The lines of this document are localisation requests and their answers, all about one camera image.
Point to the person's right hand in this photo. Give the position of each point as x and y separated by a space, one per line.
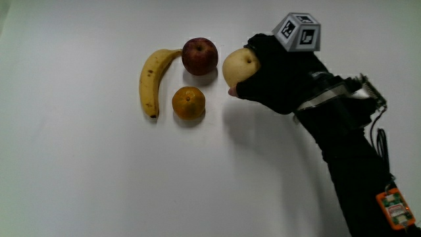
279 79

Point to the yellow pear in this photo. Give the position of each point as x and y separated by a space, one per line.
238 67

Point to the person's right forearm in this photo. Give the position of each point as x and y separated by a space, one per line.
352 154

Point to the red apple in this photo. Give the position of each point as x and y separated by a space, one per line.
199 56

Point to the orange mandarin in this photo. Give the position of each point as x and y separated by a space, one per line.
188 102

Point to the green wrist circuit board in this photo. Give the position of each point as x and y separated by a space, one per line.
373 90

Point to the yellow banana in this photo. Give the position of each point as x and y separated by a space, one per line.
150 79

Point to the orange cased sensor module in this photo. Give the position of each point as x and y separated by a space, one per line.
395 209

